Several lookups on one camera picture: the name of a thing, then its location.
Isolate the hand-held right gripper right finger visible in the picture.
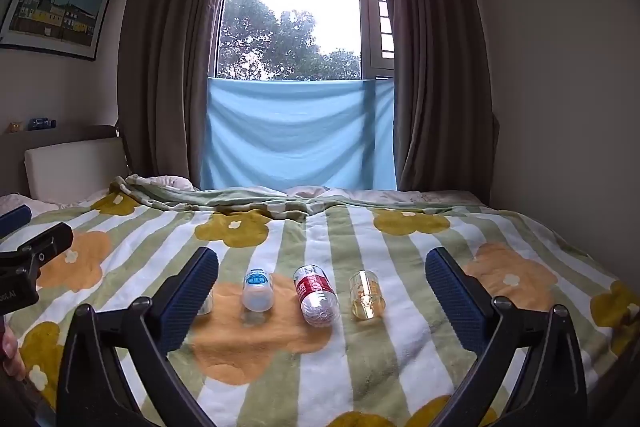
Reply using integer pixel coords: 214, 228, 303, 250
425, 247, 588, 427

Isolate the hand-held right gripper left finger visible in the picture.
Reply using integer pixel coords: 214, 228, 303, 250
56, 247, 219, 427

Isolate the person's left hand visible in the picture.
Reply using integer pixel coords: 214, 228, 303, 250
0, 321, 27, 383

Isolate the brown curtain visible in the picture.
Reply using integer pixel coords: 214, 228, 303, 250
382, 0, 501, 194
116, 0, 237, 190

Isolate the yellow clear cup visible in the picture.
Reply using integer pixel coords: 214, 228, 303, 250
348, 270, 387, 322

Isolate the red label plastic bottle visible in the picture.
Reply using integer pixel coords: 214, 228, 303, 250
293, 264, 340, 328

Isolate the blue label plastic bottle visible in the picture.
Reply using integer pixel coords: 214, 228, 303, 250
242, 267, 275, 313

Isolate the window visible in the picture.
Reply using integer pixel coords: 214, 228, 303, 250
212, 0, 398, 84

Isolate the white duvet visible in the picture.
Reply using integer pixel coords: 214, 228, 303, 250
0, 174, 483, 220

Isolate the framed houses picture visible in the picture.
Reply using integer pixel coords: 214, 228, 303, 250
0, 0, 115, 62

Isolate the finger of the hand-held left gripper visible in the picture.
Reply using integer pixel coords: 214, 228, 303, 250
0, 222, 75, 280
0, 205, 32, 239

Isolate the light blue cloth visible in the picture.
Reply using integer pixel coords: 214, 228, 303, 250
200, 77, 398, 190

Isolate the flower printed striped blanket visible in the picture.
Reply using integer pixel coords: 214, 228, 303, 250
4, 175, 640, 427

